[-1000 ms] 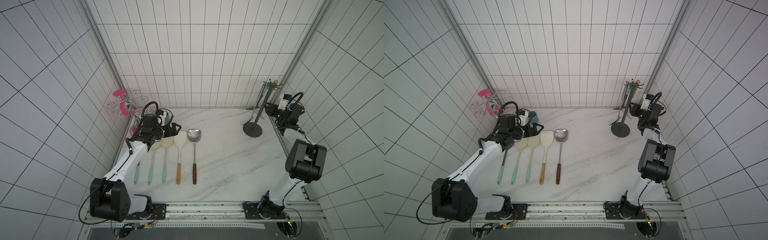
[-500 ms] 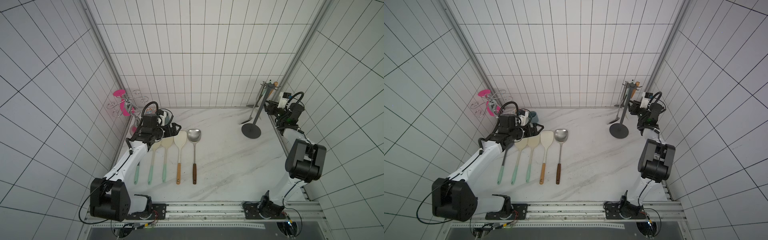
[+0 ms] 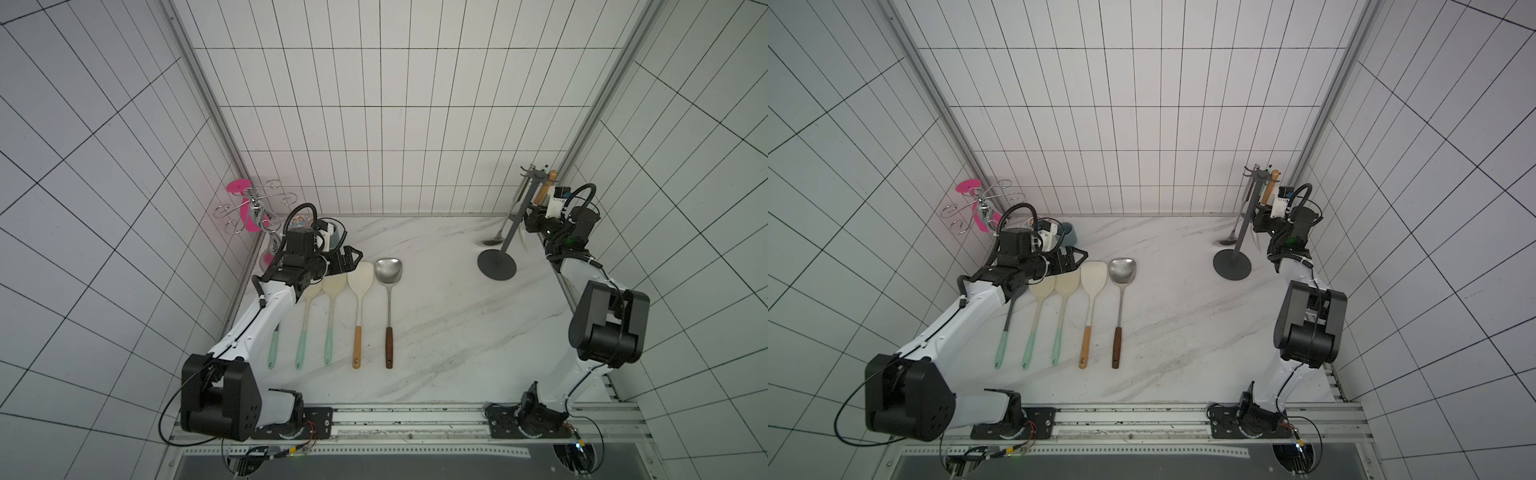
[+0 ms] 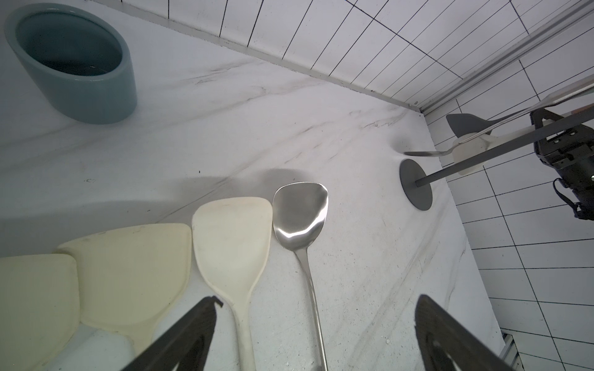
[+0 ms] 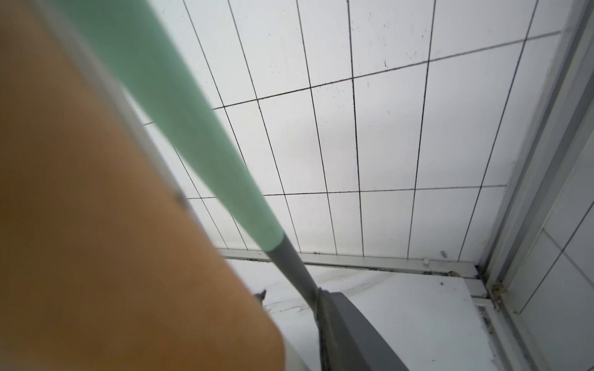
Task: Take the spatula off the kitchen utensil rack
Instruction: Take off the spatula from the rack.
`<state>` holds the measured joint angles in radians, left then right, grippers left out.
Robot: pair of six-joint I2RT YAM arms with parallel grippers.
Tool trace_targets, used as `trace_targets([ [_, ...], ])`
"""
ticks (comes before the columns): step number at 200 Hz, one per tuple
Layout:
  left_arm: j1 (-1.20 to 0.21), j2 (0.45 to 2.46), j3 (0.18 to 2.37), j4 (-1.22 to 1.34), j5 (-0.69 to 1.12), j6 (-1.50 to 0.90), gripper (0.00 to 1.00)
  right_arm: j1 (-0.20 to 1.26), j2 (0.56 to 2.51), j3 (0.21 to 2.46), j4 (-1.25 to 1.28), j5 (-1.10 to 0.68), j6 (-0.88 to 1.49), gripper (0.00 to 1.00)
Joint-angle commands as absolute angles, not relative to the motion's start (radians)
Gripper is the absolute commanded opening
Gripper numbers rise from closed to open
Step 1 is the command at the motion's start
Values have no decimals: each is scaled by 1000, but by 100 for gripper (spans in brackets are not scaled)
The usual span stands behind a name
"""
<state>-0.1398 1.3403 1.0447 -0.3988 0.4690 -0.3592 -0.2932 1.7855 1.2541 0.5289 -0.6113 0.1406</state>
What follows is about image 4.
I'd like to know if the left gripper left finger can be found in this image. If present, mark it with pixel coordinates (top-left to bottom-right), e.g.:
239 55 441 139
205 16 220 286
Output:
125 296 224 370

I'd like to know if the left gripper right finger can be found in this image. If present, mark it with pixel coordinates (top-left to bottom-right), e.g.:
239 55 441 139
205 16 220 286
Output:
415 295 512 370

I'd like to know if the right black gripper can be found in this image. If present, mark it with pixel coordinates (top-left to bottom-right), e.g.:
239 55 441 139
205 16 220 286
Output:
534 124 593 220

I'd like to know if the cream slotted turner green handle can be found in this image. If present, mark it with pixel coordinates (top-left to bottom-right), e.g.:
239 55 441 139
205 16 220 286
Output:
57 224 192 355

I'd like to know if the cream spatula light wooden handle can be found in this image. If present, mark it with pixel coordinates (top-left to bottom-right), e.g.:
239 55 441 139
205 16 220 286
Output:
452 126 535 164

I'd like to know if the cream spoon wooden handle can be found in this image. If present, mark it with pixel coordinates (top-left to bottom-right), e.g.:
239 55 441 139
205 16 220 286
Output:
192 196 272 370

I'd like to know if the cream spatula green handle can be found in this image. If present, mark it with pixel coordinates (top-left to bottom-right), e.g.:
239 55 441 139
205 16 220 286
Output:
1 254 80 370

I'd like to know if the cream utensil dark wooden handle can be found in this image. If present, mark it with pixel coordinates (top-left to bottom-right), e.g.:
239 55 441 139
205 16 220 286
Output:
272 182 329 370

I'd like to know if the dark grey hanging spatula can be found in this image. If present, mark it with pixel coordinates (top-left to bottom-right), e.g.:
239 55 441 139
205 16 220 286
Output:
446 75 593 138

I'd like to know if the dark grey utensil rack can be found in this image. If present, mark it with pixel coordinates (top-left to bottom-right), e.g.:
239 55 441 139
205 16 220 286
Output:
400 105 593 210

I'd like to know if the teal ceramic cup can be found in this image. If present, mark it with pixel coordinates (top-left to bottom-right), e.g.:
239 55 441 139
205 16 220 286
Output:
4 3 138 125

